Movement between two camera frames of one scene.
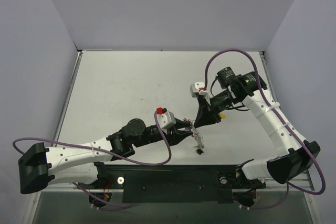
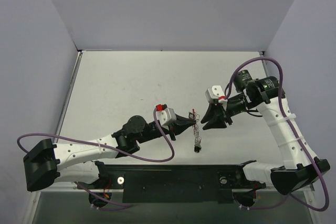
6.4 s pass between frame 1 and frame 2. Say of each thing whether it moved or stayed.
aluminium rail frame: stayed
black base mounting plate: stayed
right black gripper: moved
